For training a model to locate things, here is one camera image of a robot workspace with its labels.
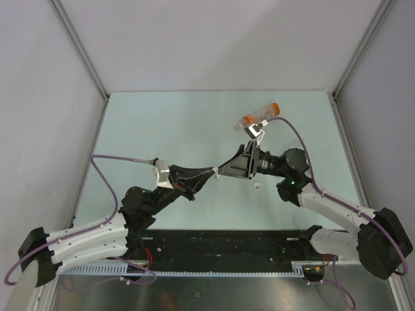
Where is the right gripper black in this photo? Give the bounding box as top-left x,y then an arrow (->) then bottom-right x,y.
215,141 -> 289,179

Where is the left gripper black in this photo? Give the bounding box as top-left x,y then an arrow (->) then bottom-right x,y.
147,164 -> 215,216

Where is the white blue bottle cap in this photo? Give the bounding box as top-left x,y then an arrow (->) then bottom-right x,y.
212,167 -> 220,179

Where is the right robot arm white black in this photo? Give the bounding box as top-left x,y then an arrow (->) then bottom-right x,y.
218,141 -> 413,280

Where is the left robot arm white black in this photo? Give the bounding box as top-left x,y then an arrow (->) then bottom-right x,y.
17,160 -> 219,286

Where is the orange label bottle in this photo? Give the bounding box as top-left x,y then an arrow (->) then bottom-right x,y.
234,102 -> 280,132

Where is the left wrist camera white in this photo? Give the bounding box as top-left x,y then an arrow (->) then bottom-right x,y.
153,159 -> 173,189

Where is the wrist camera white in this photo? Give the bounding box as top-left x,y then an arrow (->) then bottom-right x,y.
153,159 -> 173,189
244,120 -> 268,146

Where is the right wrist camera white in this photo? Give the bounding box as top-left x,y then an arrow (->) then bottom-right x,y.
244,120 -> 268,146

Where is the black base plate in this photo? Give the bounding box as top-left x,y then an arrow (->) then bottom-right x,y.
121,229 -> 332,271

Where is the grey slotted cable duct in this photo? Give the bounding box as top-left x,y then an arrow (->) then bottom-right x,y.
62,262 -> 323,279

